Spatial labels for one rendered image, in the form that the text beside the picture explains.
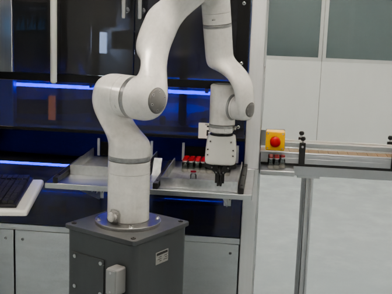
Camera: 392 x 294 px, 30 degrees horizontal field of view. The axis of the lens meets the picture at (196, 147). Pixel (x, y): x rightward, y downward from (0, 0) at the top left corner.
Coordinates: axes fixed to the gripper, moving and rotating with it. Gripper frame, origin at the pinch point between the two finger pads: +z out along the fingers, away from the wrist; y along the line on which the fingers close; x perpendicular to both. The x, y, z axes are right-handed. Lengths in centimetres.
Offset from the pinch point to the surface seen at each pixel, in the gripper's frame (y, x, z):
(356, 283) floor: -69, -162, 92
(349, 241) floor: -73, -240, 92
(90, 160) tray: 53, -37, 4
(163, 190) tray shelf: 18.4, 0.9, 4.6
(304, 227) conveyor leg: -32, -54, 30
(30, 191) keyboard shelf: 69, -14, 12
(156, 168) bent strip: 24.3, -19.6, 2.0
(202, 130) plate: 9.9, -38.9, -9.7
